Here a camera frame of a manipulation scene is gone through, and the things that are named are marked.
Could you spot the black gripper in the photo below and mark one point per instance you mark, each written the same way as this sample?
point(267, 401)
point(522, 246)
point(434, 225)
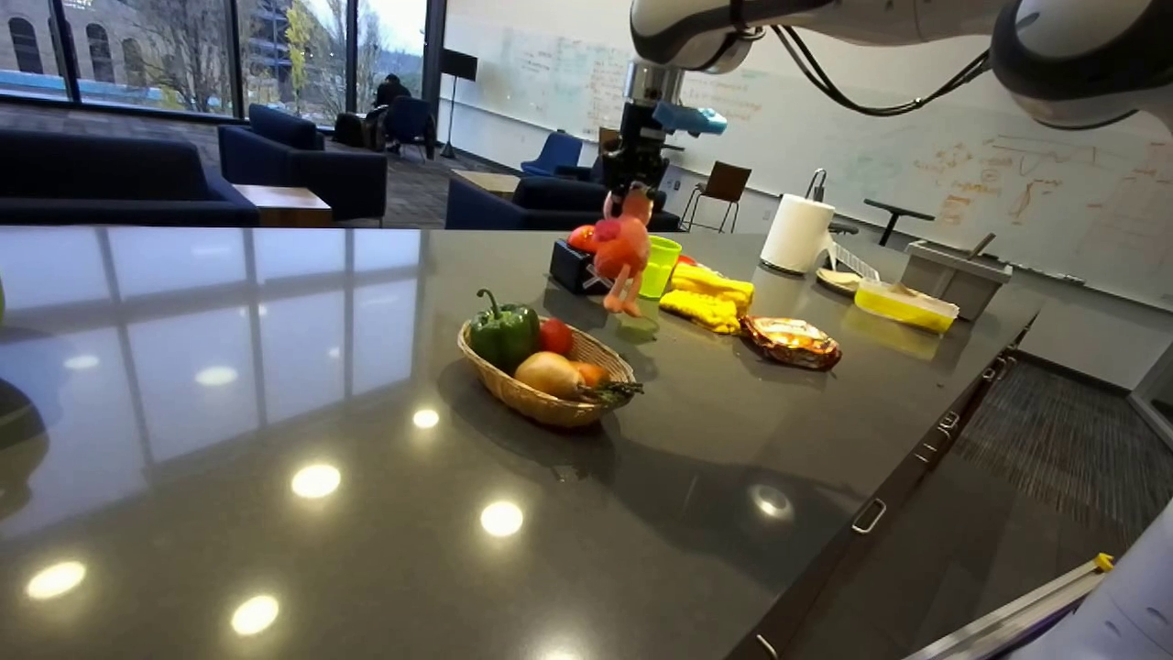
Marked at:
point(644, 144)

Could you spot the orange plush toy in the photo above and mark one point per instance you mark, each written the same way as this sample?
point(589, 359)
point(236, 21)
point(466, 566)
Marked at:
point(622, 250)

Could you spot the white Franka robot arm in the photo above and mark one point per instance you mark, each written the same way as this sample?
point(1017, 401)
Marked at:
point(1076, 51)

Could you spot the small red toy tomato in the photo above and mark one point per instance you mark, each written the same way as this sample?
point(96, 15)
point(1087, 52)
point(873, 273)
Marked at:
point(555, 337)

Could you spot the toy carrot with green top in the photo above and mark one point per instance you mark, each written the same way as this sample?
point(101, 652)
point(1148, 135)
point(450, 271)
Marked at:
point(609, 383)

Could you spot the green toy bell pepper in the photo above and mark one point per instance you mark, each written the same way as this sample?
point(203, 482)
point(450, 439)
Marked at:
point(500, 331)

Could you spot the tan pear-shaped toy fruit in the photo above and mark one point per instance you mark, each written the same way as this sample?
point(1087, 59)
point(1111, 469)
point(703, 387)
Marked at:
point(552, 373)

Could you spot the green plastic cup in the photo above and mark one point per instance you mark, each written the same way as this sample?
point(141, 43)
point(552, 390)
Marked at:
point(660, 271)

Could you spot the wooden chair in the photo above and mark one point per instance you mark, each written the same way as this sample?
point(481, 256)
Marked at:
point(724, 186)

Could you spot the bright blue armchair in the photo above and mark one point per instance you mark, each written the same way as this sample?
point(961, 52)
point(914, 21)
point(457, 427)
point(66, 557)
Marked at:
point(555, 151)

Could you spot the black cube with white X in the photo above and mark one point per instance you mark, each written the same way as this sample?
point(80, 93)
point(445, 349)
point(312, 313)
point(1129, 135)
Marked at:
point(575, 271)

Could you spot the dark sofa with low back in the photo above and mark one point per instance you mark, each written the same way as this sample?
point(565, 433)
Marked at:
point(526, 203)

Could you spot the yellow knitted cloth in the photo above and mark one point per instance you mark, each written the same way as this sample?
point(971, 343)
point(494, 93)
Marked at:
point(710, 298)

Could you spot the white paper towel roll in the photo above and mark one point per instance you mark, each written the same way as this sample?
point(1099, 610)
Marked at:
point(798, 233)

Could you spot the black screen on stand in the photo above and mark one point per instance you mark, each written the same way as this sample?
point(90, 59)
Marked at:
point(459, 63)

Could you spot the woven wicker basket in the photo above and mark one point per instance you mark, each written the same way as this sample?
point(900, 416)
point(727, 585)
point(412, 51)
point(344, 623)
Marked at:
point(537, 401)

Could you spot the seated person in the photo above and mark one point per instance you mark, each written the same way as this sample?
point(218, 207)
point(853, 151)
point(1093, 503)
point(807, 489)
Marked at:
point(395, 104)

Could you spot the dark round table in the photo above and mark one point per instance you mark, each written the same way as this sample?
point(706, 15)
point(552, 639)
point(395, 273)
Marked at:
point(900, 207)

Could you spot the yellow sponge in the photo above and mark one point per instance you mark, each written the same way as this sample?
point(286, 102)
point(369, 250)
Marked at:
point(905, 309)

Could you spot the grey metal box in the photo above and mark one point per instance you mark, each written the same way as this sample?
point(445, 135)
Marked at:
point(956, 279)

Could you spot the dark blue armchair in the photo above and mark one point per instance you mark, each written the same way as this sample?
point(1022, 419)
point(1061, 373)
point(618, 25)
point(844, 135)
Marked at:
point(305, 158)

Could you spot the wooden coffee table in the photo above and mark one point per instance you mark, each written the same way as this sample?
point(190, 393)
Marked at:
point(286, 201)

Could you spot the dark wood counter cabinet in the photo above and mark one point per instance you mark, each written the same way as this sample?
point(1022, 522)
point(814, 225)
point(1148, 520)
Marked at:
point(905, 489)

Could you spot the long dark blue sofa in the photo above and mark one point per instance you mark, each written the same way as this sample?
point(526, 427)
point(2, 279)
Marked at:
point(113, 178)

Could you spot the purple yellow clamp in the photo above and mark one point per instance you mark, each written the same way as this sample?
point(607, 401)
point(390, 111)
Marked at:
point(1100, 562)

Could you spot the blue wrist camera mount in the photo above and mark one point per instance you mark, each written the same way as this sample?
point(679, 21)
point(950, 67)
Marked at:
point(690, 119)

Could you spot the black window frame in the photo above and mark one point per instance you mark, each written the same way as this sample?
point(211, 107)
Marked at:
point(352, 51)

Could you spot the wall whiteboard with writing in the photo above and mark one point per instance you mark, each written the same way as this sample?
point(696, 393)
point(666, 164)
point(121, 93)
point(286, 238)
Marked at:
point(1050, 195)

